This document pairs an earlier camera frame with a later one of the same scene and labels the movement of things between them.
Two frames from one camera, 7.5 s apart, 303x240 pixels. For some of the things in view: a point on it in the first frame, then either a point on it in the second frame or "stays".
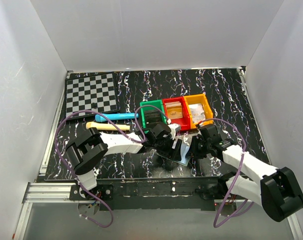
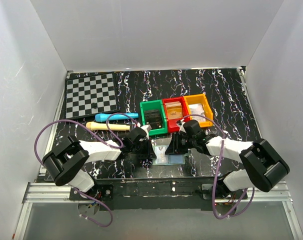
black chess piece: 94,105 stays
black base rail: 163,194 stays
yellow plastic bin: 200,99 stays
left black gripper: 176,149 to 146,151
